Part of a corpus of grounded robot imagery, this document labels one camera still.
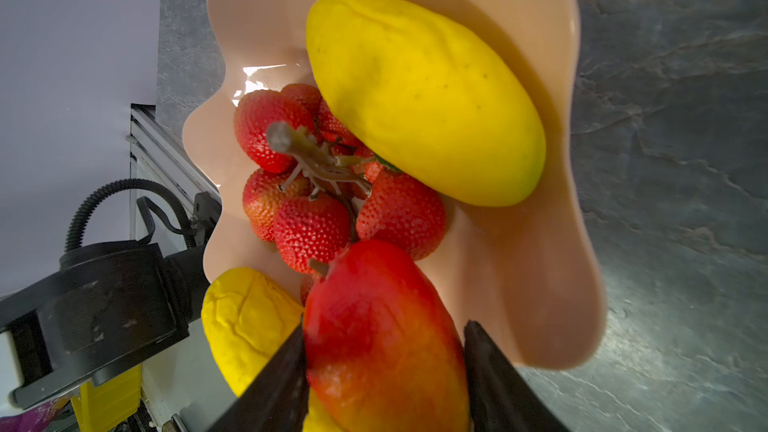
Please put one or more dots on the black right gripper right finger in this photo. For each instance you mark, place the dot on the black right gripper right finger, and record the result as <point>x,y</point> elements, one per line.
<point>500,399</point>

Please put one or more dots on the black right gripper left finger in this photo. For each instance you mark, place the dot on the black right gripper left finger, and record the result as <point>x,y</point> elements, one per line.
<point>278,398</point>

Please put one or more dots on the bumpy yellow fake fruit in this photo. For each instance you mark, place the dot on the bumpy yellow fake fruit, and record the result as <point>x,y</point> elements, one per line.
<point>246,317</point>

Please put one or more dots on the red yellow fake mango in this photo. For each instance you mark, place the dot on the red yellow fake mango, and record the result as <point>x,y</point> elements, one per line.
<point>383,353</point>

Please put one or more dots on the pink wavy fruit bowl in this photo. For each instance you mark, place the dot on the pink wavy fruit bowl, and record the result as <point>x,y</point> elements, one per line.
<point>516,259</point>

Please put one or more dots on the red fake strawberry bunch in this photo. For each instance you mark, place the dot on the red fake strawberry bunch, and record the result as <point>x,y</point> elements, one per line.
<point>311,198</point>

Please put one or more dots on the smooth yellow fake mango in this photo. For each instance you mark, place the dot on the smooth yellow fake mango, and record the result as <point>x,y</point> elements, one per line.
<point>429,96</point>

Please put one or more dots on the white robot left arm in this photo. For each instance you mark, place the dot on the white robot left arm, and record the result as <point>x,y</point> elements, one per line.
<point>111,305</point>

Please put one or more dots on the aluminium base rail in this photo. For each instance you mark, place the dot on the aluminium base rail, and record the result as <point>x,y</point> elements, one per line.
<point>155,155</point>

